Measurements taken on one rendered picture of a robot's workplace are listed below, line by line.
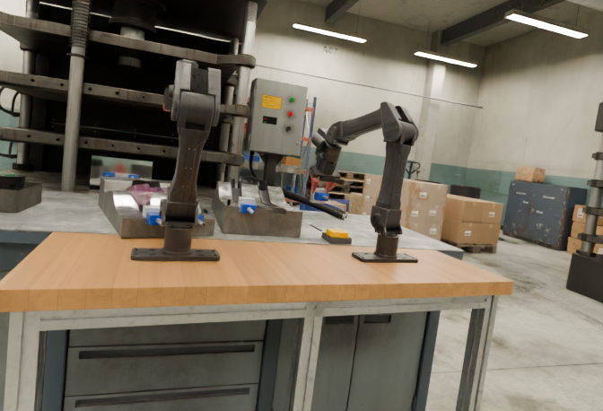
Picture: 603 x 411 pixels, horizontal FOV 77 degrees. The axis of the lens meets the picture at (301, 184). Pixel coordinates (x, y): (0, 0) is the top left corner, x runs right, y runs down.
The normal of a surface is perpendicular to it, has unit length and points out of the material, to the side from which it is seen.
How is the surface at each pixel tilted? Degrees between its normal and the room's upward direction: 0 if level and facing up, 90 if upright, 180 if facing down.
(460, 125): 90
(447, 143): 90
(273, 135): 90
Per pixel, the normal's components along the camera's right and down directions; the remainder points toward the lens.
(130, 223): 0.56, 0.13
